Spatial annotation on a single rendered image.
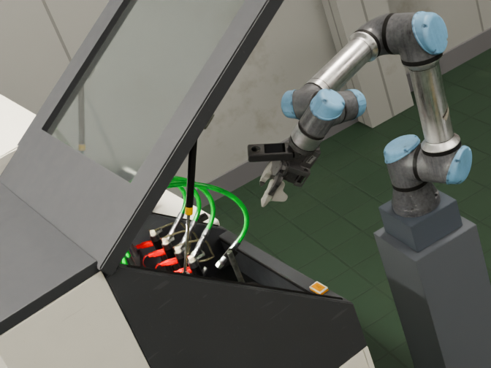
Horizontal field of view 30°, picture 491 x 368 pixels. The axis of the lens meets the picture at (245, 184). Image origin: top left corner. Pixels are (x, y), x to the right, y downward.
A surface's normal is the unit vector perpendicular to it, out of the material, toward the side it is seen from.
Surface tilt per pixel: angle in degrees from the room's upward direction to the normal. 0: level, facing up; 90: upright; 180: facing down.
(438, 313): 90
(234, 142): 90
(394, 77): 90
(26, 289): 0
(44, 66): 90
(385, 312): 0
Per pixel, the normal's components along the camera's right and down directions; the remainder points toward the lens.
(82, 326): 0.54, 0.26
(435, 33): 0.72, -0.03
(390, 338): -0.31, -0.82
